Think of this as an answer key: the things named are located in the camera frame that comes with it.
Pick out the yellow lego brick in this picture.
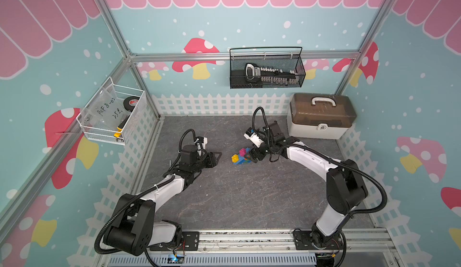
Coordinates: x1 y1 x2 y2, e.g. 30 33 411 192
231 154 241 164

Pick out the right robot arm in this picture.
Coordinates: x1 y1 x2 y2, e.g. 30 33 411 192
244 107 388 250

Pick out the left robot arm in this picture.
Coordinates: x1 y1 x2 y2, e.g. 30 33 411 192
94 129 222 256

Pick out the white storage box brown lid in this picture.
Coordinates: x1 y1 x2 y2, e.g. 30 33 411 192
287 93 357 140

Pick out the socket set tool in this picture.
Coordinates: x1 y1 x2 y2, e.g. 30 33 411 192
244 63 300 87

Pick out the black tape roll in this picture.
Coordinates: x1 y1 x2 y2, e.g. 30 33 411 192
123 96 140 112

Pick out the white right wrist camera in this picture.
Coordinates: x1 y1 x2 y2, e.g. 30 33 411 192
244 128 264 148

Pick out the black wire wall basket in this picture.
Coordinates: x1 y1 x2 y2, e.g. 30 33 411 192
229 47 306 89

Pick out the white wire wall basket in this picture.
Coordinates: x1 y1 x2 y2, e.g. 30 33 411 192
76 78 147 146

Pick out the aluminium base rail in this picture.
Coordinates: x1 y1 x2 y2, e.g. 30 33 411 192
97 227 400 267

